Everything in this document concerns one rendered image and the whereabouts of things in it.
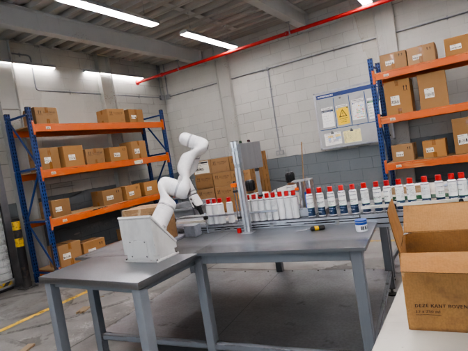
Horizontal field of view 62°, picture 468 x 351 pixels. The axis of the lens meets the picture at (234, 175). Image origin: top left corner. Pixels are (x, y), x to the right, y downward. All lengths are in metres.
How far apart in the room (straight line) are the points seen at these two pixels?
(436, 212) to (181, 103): 7.81
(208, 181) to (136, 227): 4.36
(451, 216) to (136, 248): 1.77
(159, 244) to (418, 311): 1.58
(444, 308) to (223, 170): 5.55
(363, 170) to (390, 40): 2.20
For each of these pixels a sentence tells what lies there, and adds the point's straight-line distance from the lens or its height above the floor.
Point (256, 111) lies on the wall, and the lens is 7.96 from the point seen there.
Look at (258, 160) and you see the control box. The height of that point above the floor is 1.34.
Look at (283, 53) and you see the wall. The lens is 7.80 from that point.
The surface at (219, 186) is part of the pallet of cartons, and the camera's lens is 6.72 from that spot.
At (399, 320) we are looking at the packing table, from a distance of 1.48.
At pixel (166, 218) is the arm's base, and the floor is 1.06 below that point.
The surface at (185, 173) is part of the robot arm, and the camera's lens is 2.76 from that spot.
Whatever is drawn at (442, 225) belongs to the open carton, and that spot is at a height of 1.04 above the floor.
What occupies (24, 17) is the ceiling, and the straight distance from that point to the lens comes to 6.10.
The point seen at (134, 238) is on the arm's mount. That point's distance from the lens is 2.57.
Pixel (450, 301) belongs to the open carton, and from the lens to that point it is 1.38.
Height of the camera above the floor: 1.40
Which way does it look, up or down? 3 degrees down
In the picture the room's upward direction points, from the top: 9 degrees counter-clockwise
